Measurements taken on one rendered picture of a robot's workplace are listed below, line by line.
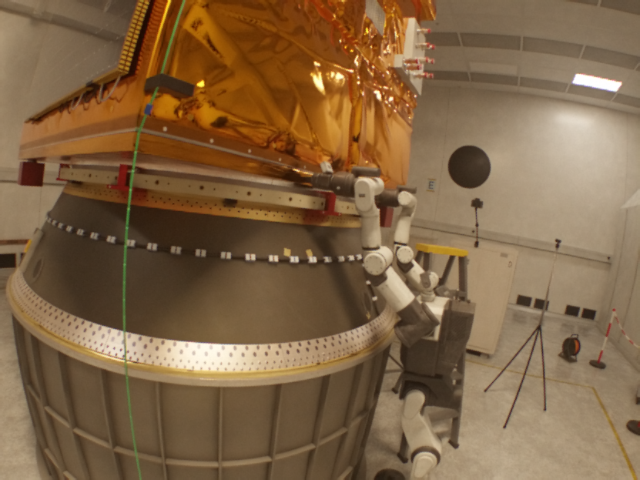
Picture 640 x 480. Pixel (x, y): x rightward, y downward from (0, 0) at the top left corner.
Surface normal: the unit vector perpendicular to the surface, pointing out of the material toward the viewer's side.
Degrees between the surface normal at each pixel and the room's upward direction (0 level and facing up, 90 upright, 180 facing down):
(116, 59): 90
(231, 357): 43
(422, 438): 90
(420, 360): 102
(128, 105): 97
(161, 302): 62
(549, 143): 90
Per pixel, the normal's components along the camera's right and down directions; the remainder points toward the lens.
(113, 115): -0.51, 0.04
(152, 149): 0.85, 0.18
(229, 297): 0.40, -0.33
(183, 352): 0.29, -0.62
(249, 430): 0.45, 0.16
